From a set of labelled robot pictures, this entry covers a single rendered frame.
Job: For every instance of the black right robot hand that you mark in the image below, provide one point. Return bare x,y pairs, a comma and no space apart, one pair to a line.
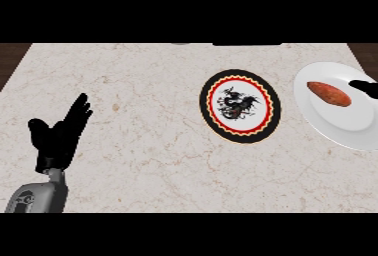
367,87

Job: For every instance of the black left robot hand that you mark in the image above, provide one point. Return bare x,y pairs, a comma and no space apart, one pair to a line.
58,140

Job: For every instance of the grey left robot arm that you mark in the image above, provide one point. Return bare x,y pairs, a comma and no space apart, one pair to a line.
39,196

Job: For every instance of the orange sweet potato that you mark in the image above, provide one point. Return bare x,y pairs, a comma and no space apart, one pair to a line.
328,93

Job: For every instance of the white plate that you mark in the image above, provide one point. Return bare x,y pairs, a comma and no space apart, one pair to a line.
345,116

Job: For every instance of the black plate with dragon print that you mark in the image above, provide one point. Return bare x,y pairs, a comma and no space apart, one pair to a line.
240,106

